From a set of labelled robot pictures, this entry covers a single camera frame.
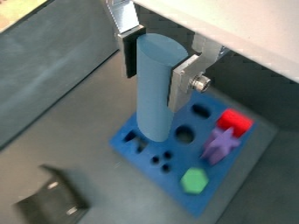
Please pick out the green hexagonal peg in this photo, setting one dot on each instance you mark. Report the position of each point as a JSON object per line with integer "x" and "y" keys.
{"x": 194, "y": 180}

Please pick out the red peg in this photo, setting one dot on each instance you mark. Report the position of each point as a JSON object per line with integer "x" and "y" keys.
{"x": 232, "y": 119}

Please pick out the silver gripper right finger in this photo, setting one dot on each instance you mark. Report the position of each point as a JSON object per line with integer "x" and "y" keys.
{"x": 188, "y": 76}

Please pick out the light blue oval cylinder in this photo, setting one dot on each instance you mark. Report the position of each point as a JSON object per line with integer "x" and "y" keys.
{"x": 158, "y": 55}

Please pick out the black curved fixture stand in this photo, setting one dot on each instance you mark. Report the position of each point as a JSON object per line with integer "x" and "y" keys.
{"x": 57, "y": 203}

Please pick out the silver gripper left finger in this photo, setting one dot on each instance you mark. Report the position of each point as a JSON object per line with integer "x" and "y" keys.
{"x": 122, "y": 14}

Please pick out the purple star peg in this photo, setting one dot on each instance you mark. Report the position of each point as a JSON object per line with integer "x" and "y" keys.
{"x": 219, "y": 145}

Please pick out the blue foam shape-sorter block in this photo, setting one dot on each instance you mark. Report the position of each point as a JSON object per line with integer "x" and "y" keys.
{"x": 166, "y": 160}

